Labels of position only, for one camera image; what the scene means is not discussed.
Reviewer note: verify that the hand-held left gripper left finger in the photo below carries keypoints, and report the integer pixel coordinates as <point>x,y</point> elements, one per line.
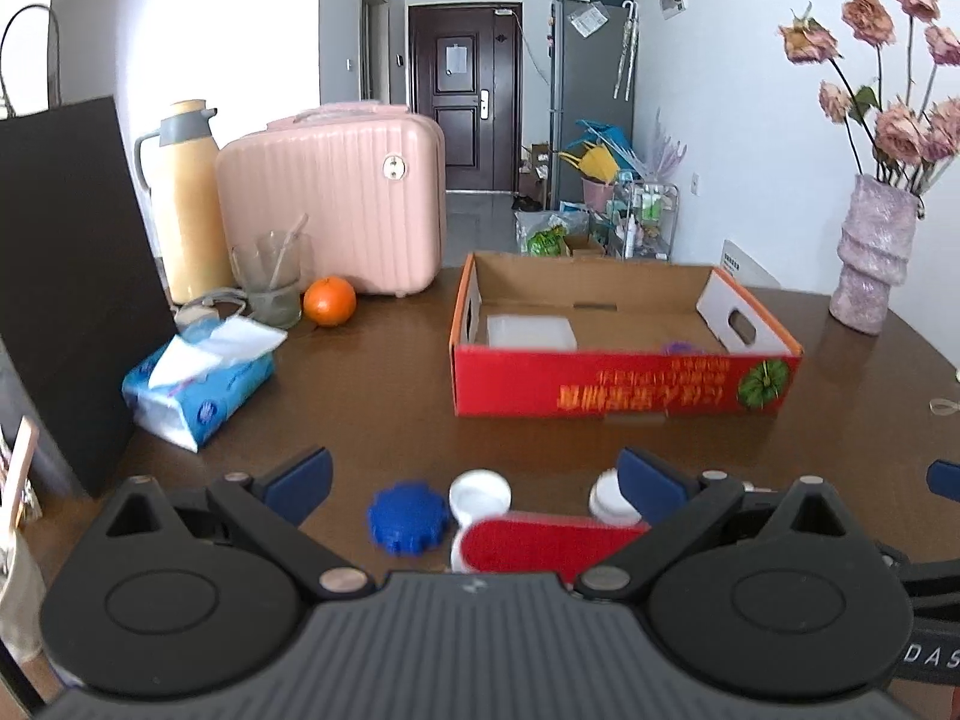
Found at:
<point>301,481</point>

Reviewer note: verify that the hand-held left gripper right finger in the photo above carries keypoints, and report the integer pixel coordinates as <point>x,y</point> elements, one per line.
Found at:
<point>652,484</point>

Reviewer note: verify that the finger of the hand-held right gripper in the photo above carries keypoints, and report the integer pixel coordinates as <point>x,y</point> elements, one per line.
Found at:
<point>926,577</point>
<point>945,477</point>

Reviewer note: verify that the red cardboard box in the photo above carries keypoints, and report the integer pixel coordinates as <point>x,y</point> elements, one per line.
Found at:
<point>637,390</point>

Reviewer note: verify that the blue gear-shaped lid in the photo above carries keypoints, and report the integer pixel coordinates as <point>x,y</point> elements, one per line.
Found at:
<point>407,519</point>

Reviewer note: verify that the wide white bottle cap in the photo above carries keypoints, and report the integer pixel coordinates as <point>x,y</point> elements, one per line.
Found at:
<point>480,496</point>

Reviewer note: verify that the rubber band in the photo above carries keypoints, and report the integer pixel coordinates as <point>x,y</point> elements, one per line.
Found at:
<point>932,406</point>

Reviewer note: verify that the blue tissue pack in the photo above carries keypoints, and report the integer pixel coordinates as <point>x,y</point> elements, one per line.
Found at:
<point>202,405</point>

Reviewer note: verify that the clear drinking glass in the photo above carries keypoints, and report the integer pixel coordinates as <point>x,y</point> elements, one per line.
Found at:
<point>279,301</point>

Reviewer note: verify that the orange fruit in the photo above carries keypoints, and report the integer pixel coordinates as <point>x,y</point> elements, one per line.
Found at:
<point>330,301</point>

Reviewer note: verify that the white plastic container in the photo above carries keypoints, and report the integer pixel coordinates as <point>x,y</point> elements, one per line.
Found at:
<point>531,332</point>

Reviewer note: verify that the pink textured vase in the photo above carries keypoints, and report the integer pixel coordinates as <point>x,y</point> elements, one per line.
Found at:
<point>874,262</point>

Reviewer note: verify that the white carton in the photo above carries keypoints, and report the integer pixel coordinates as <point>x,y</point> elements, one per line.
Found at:
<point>746,264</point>

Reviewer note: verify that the clear glass straw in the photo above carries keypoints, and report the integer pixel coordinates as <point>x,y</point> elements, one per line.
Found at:
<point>291,238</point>

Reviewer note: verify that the metal rolling cart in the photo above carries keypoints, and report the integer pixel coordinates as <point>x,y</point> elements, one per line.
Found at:
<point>645,221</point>

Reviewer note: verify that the yellow thermos flask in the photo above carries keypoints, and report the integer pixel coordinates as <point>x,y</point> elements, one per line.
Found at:
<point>187,225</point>

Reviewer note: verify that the pink ribbed suitcase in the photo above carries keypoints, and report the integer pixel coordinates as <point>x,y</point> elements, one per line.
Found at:
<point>330,195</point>

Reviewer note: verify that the pink bin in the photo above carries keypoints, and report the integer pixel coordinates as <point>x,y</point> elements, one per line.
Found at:
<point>598,195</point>

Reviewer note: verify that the dark shoes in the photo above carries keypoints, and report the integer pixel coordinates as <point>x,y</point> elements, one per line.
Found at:
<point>527,204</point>

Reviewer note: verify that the black paper bag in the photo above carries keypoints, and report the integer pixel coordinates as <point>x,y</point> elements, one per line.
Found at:
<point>67,277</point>

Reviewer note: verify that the yellow plastic watering can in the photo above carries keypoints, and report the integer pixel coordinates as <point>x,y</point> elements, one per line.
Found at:
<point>596,163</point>

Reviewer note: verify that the purple dried grass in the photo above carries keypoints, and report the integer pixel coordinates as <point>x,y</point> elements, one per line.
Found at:
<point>660,154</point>

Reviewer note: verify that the small cardboard box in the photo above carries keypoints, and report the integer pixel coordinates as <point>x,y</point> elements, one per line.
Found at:
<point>540,159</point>

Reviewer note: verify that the dried pink rose bouquet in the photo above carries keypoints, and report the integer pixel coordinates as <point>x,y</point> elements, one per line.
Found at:
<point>900,131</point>

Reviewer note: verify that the blue folding rack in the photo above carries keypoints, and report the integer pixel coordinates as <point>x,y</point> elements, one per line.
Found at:
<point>611,133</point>

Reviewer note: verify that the dark brown door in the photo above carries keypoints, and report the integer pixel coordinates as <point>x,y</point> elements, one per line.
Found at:
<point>457,135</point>

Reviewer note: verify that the grey refrigerator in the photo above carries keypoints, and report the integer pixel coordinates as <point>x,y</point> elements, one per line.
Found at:
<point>589,90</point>

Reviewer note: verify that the white folded umbrella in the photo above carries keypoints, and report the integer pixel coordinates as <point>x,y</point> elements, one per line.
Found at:
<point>626,52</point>

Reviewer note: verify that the white paper notice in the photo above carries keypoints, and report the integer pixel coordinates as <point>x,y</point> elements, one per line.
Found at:
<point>457,58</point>

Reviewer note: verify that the clear document pouch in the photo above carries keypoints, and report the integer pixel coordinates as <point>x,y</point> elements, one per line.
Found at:
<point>587,19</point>

